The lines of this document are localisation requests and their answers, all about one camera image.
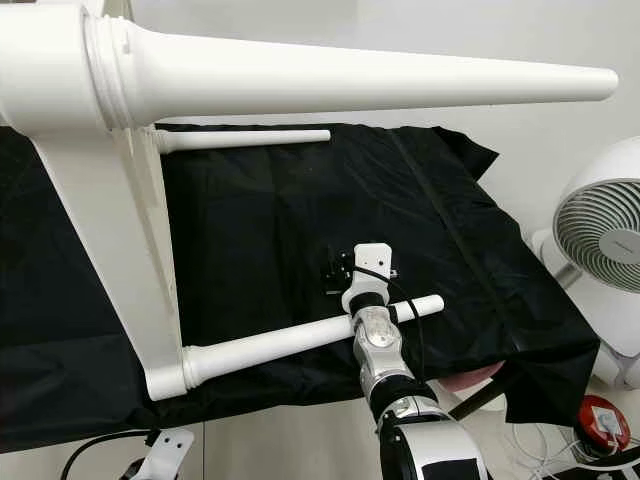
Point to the white plastic table leg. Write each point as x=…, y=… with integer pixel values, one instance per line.
x=270, y=347
x=240, y=140
x=360, y=80

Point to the white plastic table top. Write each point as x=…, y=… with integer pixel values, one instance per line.
x=100, y=220

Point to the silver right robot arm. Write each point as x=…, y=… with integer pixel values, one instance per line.
x=395, y=370

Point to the black cloth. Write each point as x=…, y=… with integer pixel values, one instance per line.
x=260, y=230

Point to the pink cushion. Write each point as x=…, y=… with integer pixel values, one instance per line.
x=475, y=375

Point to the black metal table leg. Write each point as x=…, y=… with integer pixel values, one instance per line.
x=475, y=402

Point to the white grey rounded appliance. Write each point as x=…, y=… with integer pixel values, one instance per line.
x=622, y=340

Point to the red round device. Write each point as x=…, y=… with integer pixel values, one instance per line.
x=603, y=422

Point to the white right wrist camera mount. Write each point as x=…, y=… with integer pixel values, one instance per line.
x=370, y=272

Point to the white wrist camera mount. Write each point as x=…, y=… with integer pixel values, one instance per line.
x=168, y=455
x=370, y=272

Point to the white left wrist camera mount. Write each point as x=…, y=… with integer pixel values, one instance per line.
x=168, y=455

